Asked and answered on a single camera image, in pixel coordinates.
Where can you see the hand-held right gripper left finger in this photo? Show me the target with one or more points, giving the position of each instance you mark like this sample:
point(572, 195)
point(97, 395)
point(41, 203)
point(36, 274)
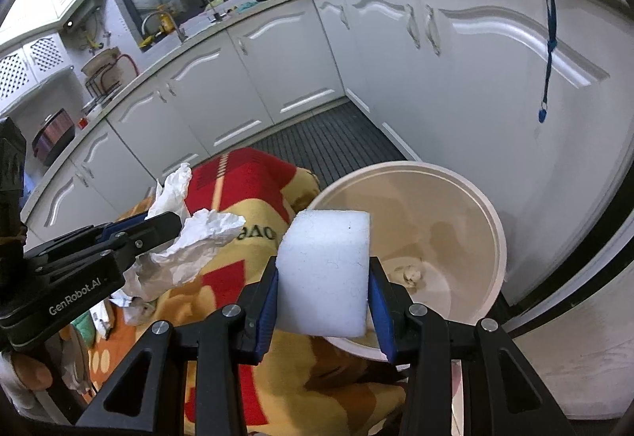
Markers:
point(266, 302)

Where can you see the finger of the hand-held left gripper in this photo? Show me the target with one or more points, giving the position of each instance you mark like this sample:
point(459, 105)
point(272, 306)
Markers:
point(161, 228)
point(126, 223)

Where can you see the red yellow printed blanket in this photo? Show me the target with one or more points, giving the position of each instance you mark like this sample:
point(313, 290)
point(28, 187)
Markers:
point(247, 183)

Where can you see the tall chrome faucet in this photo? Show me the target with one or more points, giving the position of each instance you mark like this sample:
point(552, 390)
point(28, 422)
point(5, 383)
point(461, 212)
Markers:
point(181, 32)

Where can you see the white lattice cabinet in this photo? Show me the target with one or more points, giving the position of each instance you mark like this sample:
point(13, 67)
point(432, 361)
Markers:
point(29, 64)

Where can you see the beige clay pot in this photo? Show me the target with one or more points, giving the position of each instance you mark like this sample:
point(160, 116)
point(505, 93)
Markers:
point(104, 64)

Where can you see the yellow bottle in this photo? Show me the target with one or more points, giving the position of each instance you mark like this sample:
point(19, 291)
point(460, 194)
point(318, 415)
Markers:
point(167, 26)

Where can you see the white round bin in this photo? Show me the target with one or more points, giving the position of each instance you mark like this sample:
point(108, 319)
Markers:
point(446, 228)

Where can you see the person's left hand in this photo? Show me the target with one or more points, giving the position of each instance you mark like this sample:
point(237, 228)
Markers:
point(30, 371)

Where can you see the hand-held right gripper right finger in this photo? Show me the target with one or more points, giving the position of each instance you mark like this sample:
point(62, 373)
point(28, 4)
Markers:
point(381, 312)

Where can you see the white kitchen base cabinets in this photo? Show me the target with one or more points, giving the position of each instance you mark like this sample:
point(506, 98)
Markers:
point(297, 59)

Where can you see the small crumpled paper scrap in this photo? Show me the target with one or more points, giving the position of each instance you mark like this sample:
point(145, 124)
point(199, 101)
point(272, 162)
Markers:
point(410, 275)

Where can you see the white tissue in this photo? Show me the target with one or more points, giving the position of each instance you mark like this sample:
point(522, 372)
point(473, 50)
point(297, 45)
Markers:
point(173, 191)

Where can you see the white paper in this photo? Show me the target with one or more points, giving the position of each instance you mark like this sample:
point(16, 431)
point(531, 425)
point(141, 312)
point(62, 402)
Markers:
point(198, 243)

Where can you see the white foam block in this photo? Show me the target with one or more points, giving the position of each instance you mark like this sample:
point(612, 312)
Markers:
point(322, 267)

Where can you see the small chrome faucet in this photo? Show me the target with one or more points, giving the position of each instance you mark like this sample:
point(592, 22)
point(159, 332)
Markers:
point(214, 12)

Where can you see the dark ribbed floor mat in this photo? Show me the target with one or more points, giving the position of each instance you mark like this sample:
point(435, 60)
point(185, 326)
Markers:
point(327, 138)

